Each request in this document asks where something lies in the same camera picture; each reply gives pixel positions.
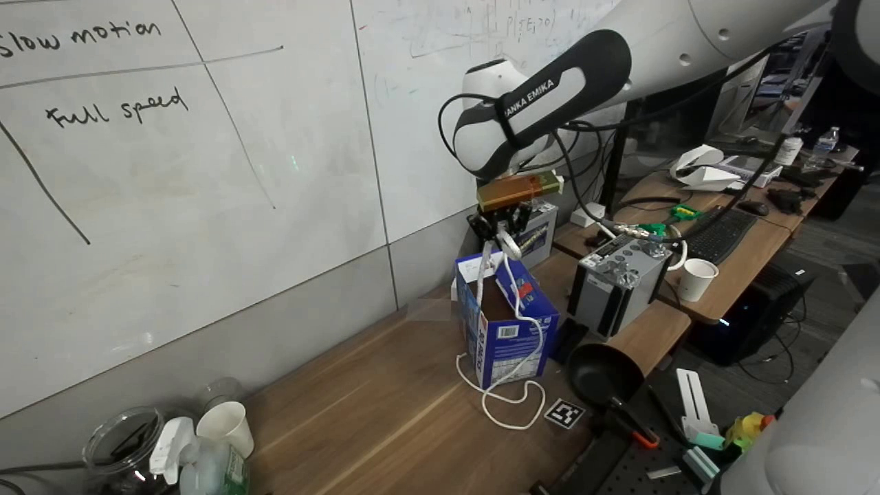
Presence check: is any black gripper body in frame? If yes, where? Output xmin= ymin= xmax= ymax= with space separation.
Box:
xmin=464 ymin=204 xmax=542 ymax=242

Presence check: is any white rope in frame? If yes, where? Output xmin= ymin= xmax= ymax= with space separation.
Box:
xmin=451 ymin=231 xmax=549 ymax=434

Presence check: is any blue cardboard box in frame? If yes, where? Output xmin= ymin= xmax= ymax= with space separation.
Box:
xmin=453 ymin=251 xmax=563 ymax=392

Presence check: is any white power adapter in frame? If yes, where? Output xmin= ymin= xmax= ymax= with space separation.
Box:
xmin=570 ymin=200 xmax=610 ymax=231

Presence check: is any silver metal toaster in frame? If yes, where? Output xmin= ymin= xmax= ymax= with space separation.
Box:
xmin=566 ymin=231 xmax=677 ymax=340

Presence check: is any green plastic object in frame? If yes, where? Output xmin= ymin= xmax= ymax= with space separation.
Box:
xmin=640 ymin=200 xmax=704 ymax=238

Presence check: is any white paper cup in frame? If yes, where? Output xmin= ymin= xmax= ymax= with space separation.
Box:
xmin=674 ymin=256 xmax=721 ymax=308
xmin=196 ymin=399 xmax=256 ymax=460

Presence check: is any black white fiducial tag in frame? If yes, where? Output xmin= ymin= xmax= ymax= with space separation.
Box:
xmin=542 ymin=395 xmax=589 ymax=434

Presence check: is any white plastic device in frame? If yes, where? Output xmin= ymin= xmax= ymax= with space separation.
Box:
xmin=669 ymin=141 xmax=750 ymax=196

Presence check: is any black keyboard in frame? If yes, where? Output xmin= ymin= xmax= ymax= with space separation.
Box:
xmin=681 ymin=204 xmax=765 ymax=269

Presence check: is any white plastic strip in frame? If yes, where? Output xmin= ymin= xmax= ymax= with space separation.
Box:
xmin=674 ymin=365 xmax=724 ymax=439

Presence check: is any black computer under desk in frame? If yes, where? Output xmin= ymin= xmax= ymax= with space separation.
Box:
xmin=684 ymin=264 xmax=813 ymax=368

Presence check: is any small black desk object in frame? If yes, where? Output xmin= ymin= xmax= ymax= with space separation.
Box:
xmin=765 ymin=181 xmax=809 ymax=216

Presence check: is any teal plastic object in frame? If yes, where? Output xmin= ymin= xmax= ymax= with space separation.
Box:
xmin=681 ymin=428 xmax=736 ymax=484

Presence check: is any yellow green toy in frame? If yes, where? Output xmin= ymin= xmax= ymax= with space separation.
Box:
xmin=726 ymin=409 xmax=768 ymax=450

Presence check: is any clear plastic cup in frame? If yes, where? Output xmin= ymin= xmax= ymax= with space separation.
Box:
xmin=192 ymin=373 xmax=251 ymax=414

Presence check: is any white whiteboard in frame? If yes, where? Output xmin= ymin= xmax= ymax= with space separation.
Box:
xmin=0 ymin=0 xmax=699 ymax=420

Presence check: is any white bottle on desk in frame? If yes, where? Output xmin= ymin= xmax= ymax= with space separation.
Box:
xmin=809 ymin=124 xmax=842 ymax=167

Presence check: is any clear glass jar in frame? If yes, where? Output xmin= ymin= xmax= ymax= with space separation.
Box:
xmin=79 ymin=403 xmax=167 ymax=489

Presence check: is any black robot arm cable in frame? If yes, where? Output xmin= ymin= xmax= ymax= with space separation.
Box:
xmin=434 ymin=88 xmax=792 ymax=245

